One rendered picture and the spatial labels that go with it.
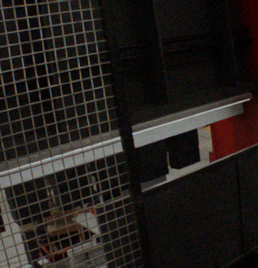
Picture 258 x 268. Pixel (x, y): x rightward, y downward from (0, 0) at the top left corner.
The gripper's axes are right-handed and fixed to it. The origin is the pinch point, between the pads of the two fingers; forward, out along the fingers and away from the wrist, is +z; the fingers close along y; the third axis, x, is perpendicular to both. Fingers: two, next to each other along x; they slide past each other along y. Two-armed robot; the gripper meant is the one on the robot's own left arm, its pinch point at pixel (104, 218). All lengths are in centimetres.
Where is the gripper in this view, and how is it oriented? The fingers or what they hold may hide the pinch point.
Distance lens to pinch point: 205.4
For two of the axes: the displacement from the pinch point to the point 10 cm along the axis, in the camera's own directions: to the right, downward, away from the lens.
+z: 3.9, 8.9, -2.3
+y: 8.2, -2.3, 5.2
